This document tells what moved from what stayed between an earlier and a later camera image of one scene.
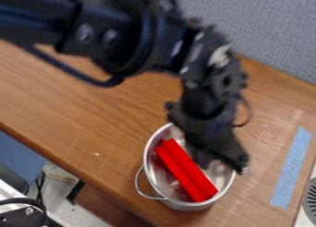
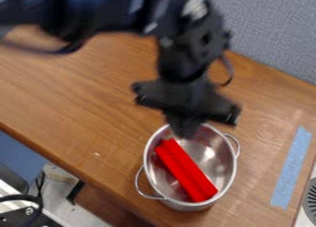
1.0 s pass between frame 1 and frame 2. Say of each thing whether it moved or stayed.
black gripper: moved
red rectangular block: stayed
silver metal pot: stayed
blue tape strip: stayed
